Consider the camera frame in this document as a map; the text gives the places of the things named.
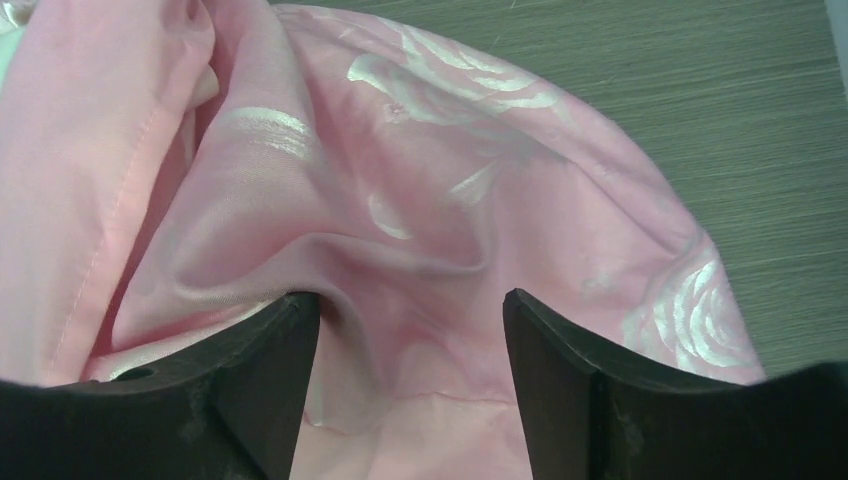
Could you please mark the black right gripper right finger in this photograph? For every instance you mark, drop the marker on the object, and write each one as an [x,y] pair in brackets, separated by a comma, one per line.
[592,409]

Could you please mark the pink floral pillowcase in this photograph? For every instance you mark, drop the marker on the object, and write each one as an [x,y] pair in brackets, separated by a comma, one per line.
[168,168]

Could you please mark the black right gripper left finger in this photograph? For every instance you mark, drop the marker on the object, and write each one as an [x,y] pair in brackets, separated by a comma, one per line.
[227,407]

